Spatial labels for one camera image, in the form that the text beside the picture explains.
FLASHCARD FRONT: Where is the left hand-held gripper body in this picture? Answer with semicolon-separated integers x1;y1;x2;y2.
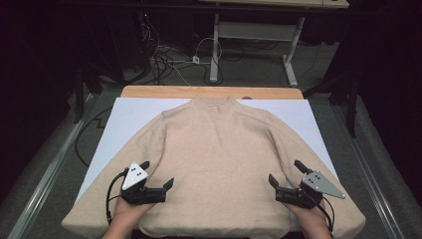
120;161;167;205

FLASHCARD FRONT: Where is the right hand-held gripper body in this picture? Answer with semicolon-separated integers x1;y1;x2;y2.
275;170;346;210

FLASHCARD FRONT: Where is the beige knit sweater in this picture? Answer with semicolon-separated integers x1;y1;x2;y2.
61;95;366;239

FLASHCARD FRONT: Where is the person's left hand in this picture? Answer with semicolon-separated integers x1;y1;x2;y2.
102;197;157;239

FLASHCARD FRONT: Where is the person's right hand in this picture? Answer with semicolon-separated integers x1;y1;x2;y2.
282;200;333;239

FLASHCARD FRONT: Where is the white board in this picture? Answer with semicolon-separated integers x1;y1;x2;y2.
75;97;340;231

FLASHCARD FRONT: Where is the black metal stand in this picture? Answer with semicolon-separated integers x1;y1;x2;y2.
73;61;105;124
302;64;362;139

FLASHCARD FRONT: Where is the beige desk top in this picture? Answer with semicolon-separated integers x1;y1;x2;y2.
198;0;350;9

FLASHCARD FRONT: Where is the right hand-held gripper black cable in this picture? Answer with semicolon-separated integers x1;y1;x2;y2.
310;191;336;233

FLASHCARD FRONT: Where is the hand-held gripper black cable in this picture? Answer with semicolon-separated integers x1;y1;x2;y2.
105;167;130;225
310;191;336;233

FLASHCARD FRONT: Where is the left hand-held gripper black cable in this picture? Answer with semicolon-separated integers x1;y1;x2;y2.
105;167;130;225

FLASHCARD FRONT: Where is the metal floor rail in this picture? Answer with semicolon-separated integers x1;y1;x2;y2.
6;94;96;239
330;105;405;239

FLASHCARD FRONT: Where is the long black floor cable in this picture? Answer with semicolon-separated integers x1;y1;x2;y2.
74;105;114;169

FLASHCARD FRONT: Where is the tangle of black cables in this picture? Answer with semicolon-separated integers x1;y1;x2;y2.
138;12;227;86

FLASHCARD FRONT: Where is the white cable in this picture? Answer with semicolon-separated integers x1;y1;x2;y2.
193;36;223;68

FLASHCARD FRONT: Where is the white metal desk frame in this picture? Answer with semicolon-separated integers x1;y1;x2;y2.
209;13;307;88

